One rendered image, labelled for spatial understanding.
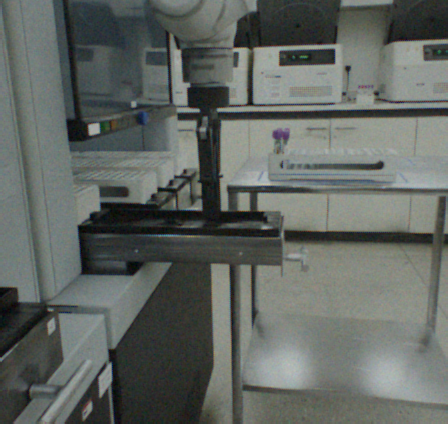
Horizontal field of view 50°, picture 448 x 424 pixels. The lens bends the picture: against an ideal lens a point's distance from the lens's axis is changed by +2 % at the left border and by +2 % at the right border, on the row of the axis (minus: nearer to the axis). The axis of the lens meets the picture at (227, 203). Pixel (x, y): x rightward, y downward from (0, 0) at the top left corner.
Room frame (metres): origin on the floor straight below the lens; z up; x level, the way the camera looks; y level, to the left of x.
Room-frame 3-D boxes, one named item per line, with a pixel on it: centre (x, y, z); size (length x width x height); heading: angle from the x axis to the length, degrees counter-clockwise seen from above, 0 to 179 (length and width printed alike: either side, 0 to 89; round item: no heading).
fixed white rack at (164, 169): (1.16, 0.29, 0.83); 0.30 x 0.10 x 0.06; 82
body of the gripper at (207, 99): (0.86, 0.03, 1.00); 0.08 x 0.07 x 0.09; 172
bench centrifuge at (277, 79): (3.37, -0.49, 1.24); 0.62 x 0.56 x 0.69; 172
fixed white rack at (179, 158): (1.31, 0.27, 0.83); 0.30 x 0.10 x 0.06; 82
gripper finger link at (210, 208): (0.85, 0.03, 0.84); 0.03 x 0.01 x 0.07; 82
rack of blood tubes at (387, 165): (1.16, -0.25, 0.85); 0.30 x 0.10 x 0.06; 80
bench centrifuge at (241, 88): (3.45, 0.09, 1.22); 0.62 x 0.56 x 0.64; 170
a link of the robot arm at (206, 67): (0.86, 0.03, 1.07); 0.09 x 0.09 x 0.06
